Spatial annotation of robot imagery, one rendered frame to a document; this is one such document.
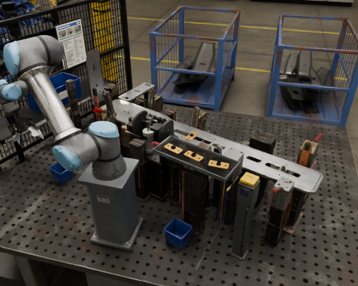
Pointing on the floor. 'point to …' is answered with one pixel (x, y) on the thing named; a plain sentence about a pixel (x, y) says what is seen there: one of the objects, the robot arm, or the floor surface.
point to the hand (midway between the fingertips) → (32, 141)
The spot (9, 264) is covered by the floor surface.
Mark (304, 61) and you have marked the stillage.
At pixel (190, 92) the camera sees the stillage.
